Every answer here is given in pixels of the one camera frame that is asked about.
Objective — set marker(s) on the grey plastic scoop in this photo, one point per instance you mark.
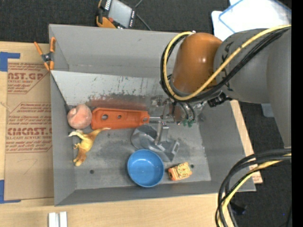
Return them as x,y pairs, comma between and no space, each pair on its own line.
142,137

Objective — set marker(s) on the red-brown flat block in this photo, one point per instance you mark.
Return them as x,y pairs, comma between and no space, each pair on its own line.
127,123

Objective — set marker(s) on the black cylinder on white bracket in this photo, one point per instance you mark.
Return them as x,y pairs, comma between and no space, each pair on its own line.
216,100

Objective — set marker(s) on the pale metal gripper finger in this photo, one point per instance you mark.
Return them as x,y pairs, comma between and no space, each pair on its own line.
161,120
159,101

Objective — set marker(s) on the orange toy clock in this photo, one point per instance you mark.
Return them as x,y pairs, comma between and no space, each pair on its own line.
180,171

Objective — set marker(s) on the grey metal bin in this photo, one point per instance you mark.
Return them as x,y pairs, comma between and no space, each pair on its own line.
113,53

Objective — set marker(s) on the pink toy peach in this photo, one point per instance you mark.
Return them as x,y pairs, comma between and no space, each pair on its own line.
79,117

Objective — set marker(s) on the yellow toy dinosaur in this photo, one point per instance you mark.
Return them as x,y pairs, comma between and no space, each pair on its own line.
85,143

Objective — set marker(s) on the blue bowl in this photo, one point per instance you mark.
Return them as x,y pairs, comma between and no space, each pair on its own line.
145,168

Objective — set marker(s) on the brown cardboard board red print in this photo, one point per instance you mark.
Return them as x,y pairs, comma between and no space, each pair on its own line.
26,117

